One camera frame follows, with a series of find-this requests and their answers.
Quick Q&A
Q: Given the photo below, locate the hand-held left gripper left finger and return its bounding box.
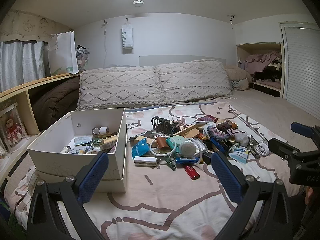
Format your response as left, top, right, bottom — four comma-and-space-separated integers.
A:
26, 151, 109, 240

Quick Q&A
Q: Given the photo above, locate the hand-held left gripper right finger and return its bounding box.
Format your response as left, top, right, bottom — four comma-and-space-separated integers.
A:
211, 151, 295, 240

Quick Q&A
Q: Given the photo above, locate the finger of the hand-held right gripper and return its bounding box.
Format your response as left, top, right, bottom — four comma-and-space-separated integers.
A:
268, 137, 310, 162
291, 122, 320, 141

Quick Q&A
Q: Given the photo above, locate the white storage box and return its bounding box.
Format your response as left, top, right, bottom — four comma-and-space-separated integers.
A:
26, 107, 128, 193

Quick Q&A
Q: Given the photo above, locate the blue lighter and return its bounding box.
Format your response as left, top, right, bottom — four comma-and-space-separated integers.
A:
176, 156, 202, 164

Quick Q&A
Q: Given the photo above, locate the person's right hand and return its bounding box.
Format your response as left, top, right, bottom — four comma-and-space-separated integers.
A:
304, 187, 316, 205

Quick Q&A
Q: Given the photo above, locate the packaged face mask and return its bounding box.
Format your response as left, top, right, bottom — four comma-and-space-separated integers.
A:
229, 147, 249, 164

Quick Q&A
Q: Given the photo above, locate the bunch of keys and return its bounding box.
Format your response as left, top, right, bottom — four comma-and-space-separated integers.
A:
247, 137, 269, 158

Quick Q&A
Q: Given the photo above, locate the blue pen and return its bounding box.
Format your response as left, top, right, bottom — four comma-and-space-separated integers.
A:
211, 140, 227, 153

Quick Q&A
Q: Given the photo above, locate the red lighter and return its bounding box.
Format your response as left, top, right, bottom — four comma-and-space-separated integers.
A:
184, 164, 200, 180

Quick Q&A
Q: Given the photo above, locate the beige bed sheet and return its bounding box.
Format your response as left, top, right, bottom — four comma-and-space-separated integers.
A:
217, 90, 320, 155

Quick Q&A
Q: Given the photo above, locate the tan rectangular box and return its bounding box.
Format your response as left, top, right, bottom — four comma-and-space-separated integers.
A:
100, 135, 118, 151

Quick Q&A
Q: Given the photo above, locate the clear plastic bag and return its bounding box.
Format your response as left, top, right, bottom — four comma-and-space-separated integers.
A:
192, 137, 208, 155

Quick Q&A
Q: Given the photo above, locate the white crumpled bag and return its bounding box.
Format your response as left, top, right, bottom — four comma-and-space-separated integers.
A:
234, 132, 249, 147

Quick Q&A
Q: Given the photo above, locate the thin metal rod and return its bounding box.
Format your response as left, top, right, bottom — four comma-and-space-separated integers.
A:
229, 110, 269, 143

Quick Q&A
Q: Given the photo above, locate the purple crocheted pouch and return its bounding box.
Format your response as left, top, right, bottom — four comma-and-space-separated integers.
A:
206, 119, 233, 142

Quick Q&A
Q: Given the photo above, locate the round white compact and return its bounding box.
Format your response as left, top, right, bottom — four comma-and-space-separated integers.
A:
179, 141, 198, 157

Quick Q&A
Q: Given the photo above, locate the blue foil packet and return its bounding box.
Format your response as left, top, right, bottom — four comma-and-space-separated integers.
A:
131, 140, 154, 158

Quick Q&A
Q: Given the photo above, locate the white ribbed rectangular box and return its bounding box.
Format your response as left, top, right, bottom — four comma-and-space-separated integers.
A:
134, 156, 158, 167

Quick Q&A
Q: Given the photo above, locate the green clip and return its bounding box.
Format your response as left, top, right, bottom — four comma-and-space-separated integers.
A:
157, 155, 177, 171

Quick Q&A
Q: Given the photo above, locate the wooden block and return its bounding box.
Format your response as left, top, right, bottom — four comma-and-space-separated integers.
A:
176, 125, 200, 138

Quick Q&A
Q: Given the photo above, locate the mint round case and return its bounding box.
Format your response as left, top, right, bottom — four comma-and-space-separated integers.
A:
171, 135, 187, 147

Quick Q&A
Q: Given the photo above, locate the white louvered door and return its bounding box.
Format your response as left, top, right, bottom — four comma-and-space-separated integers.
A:
279, 21, 320, 115

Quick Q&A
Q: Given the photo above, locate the teal tube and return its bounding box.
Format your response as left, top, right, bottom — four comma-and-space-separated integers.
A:
166, 139, 177, 153

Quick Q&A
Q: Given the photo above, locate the brown leather sleeve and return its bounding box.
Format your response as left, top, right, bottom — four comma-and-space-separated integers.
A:
155, 136, 169, 150

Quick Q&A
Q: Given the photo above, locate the pink ribbon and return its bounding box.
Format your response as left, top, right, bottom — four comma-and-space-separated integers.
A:
170, 116, 187, 127

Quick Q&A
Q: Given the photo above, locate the pink clothes pile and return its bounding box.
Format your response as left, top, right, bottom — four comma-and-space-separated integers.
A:
244, 51, 282, 74

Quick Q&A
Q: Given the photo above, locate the black hair claw clip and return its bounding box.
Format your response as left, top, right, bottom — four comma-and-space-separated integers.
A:
151, 117, 173, 133

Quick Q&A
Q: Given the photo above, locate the beige crumpled cushion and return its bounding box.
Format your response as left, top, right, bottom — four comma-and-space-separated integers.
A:
224, 65, 253, 92

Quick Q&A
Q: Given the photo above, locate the brown duvet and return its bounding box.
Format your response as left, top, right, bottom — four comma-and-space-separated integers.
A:
32, 76, 80, 130

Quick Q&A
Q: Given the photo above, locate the built-in closet shelf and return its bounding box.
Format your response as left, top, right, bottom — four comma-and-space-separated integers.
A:
236, 41, 284, 98

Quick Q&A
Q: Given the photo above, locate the wooden shelf unit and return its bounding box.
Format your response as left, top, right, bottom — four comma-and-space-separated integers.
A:
0, 73, 80, 180

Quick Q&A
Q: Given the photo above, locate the plush doll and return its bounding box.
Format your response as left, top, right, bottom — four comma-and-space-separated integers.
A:
5, 119, 25, 145

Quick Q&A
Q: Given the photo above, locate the beige textured pillow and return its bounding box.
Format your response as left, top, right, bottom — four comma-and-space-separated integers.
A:
76, 66, 164, 110
155, 59, 238, 104

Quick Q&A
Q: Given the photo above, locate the white paper bag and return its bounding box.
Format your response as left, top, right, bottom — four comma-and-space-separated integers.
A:
47, 31, 80, 75

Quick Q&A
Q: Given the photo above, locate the pale curtain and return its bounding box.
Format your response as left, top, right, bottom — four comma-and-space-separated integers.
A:
0, 40, 49, 93

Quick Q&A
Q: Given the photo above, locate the drawn fabric valance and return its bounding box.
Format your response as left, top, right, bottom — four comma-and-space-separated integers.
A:
0, 10, 75, 43

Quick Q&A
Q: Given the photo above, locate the white plastic ring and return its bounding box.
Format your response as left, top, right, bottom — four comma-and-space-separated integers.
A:
149, 136, 177, 158

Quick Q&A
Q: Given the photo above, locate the white hanging wall pouch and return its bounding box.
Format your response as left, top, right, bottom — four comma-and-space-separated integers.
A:
121, 22, 134, 54

